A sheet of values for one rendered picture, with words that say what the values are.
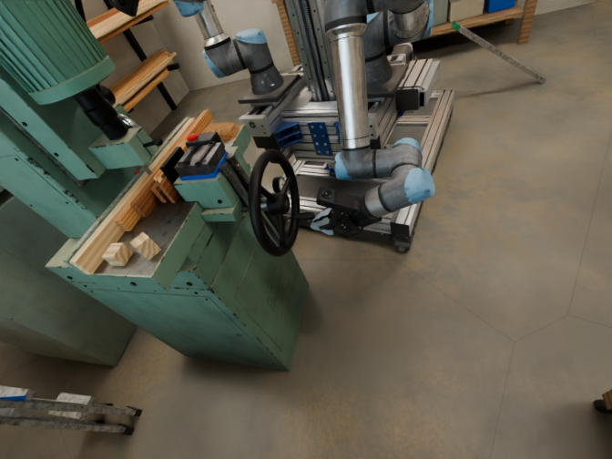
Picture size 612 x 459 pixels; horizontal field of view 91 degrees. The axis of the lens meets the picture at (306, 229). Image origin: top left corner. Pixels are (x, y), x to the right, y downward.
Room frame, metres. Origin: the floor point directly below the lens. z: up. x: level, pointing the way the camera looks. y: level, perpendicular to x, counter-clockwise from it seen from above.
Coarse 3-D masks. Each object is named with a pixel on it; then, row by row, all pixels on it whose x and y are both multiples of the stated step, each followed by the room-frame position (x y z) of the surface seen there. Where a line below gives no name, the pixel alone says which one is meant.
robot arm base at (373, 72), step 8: (376, 56) 1.07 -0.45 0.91; (384, 56) 1.08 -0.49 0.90; (368, 64) 1.07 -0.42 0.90; (376, 64) 1.06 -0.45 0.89; (384, 64) 1.07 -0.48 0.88; (368, 72) 1.07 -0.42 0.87; (376, 72) 1.06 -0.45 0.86; (384, 72) 1.06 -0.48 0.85; (392, 72) 1.09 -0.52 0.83; (368, 80) 1.06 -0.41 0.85; (376, 80) 1.05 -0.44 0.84; (384, 80) 1.05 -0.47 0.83
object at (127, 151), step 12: (132, 132) 0.80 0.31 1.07; (144, 132) 0.81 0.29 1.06; (96, 144) 0.82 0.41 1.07; (108, 144) 0.78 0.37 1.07; (120, 144) 0.76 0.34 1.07; (132, 144) 0.76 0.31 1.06; (96, 156) 0.81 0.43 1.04; (108, 156) 0.79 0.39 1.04; (120, 156) 0.78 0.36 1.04; (132, 156) 0.76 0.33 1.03; (144, 156) 0.76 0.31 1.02; (108, 168) 0.81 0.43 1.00
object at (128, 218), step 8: (208, 112) 1.11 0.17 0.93; (200, 120) 1.06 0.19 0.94; (208, 120) 1.09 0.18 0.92; (192, 128) 1.01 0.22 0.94; (200, 128) 1.04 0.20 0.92; (184, 136) 0.98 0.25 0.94; (144, 184) 0.78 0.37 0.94; (128, 208) 0.69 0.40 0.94; (120, 216) 0.67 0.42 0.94; (128, 216) 0.67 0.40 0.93; (136, 216) 0.69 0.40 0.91; (120, 224) 0.66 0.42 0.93; (128, 224) 0.66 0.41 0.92
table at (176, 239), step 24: (240, 144) 0.92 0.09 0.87; (168, 216) 0.65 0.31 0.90; (192, 216) 0.63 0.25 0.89; (216, 216) 0.63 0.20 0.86; (120, 240) 0.63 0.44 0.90; (168, 240) 0.56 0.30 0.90; (192, 240) 0.59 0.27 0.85; (144, 264) 0.51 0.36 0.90; (168, 264) 0.51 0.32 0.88; (120, 288) 0.53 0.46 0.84; (144, 288) 0.49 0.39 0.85; (168, 288) 0.47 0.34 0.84
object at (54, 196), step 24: (0, 120) 0.82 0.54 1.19; (0, 144) 0.81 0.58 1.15; (24, 144) 0.81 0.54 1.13; (0, 168) 0.85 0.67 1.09; (24, 168) 0.81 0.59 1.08; (48, 168) 0.81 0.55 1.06; (120, 168) 0.95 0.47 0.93; (24, 192) 0.86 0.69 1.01; (48, 192) 0.82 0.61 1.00; (72, 192) 0.81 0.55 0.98; (96, 192) 0.85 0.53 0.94; (48, 216) 0.88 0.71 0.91; (72, 216) 0.83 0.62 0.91; (96, 216) 0.80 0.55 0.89
